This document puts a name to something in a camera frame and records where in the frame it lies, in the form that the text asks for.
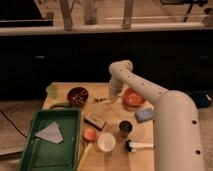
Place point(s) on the green plastic tray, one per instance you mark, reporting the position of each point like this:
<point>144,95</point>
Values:
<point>52,143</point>

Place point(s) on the dark brown bowl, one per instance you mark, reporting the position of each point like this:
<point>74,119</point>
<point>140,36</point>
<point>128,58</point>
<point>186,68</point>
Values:
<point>77,96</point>

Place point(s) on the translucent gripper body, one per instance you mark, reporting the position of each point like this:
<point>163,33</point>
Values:
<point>113,95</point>

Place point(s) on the dark rectangular block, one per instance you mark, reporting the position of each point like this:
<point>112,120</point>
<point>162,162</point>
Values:
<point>95,121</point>

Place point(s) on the orange-headed yellow spatula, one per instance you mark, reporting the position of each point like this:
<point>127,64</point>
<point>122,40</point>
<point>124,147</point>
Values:
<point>89,137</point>

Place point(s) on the green curved vegetable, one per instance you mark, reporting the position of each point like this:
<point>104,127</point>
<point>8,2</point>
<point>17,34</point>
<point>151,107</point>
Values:
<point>60,105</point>

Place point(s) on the grey folded cloth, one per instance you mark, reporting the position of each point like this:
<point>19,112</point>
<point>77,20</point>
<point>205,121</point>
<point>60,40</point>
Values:
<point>51,133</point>

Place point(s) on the metal fork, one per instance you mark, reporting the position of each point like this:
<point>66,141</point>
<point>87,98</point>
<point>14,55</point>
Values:
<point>98,100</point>

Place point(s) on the light green cup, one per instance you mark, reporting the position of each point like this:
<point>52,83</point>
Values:
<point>52,91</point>

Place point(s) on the blue sponge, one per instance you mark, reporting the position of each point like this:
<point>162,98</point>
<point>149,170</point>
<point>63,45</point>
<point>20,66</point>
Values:
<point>144,115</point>

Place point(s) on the white cup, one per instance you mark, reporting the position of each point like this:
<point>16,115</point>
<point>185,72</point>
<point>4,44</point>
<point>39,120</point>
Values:
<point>106,142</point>

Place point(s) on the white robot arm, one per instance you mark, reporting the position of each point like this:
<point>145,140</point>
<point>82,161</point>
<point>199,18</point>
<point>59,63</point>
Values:
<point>176,130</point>

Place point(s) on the white dish brush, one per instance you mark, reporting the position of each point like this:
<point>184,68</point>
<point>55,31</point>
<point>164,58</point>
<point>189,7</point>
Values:
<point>134,146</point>

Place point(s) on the orange bowl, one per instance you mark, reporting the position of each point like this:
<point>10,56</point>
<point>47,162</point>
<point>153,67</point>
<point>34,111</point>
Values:
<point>131,98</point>

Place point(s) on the small metal cup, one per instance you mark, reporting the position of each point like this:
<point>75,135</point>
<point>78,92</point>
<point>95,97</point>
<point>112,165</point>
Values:
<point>125,127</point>

